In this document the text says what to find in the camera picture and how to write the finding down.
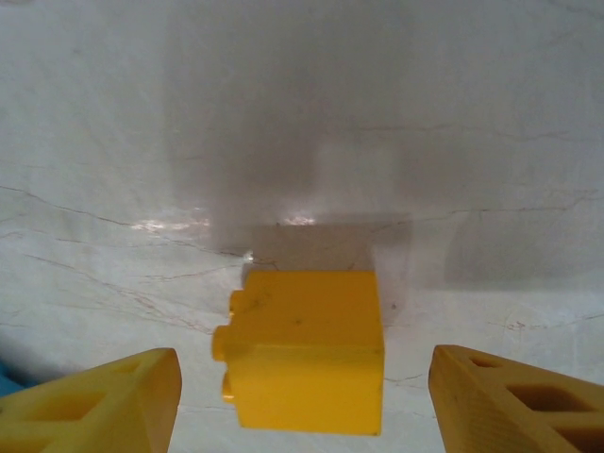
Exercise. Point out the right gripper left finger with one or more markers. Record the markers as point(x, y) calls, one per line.
point(118, 406)

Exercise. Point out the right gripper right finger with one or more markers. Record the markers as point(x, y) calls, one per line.
point(467, 401)

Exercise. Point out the yellow lego brick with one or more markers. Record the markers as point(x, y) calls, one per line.
point(307, 358)

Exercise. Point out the blue long lego brick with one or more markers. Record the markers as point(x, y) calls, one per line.
point(5, 377)

